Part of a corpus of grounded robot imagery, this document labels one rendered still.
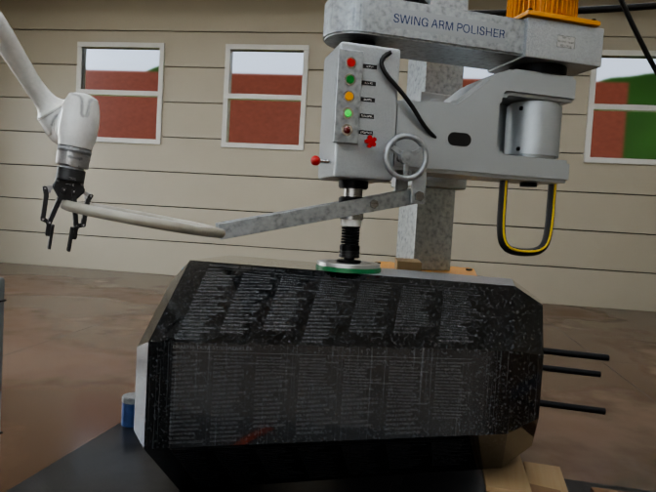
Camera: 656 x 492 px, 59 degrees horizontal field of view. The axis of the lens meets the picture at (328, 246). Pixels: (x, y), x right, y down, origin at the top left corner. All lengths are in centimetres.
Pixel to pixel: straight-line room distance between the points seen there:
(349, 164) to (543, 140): 71
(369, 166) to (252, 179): 655
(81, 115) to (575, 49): 160
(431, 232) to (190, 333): 126
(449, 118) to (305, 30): 668
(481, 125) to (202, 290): 107
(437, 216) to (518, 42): 88
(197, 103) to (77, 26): 217
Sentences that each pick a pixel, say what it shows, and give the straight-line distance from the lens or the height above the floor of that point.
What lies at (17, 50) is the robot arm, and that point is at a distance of 185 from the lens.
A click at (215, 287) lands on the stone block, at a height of 75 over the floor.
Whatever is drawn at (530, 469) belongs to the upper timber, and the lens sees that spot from 211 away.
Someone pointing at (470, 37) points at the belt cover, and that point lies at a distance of 206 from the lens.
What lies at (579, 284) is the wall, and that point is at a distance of 835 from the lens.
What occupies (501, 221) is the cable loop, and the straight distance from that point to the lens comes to 217.
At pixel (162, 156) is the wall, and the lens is 885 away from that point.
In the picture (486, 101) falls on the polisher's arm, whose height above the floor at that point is 141.
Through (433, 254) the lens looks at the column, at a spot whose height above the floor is 85.
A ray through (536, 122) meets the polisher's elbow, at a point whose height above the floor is 136.
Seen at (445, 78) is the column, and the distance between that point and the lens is 274.
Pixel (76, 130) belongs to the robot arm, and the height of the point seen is 119.
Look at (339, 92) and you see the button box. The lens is 184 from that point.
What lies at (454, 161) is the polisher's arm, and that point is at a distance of 199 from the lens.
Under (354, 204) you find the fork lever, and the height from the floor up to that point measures 104.
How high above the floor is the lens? 100
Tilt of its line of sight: 3 degrees down
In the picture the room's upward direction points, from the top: 3 degrees clockwise
